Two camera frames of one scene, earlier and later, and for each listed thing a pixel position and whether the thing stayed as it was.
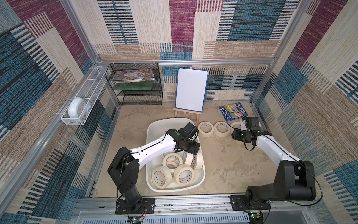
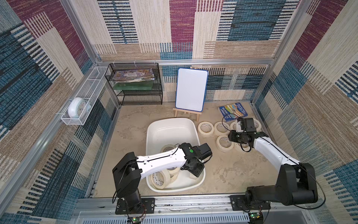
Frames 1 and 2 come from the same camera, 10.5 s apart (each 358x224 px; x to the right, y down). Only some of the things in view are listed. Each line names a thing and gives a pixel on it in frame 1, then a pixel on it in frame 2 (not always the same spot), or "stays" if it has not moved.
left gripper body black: x=190 y=147 to x=197 y=169
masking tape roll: x=206 y=129 stays
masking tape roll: x=235 y=125 stays
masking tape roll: x=222 y=129 stays
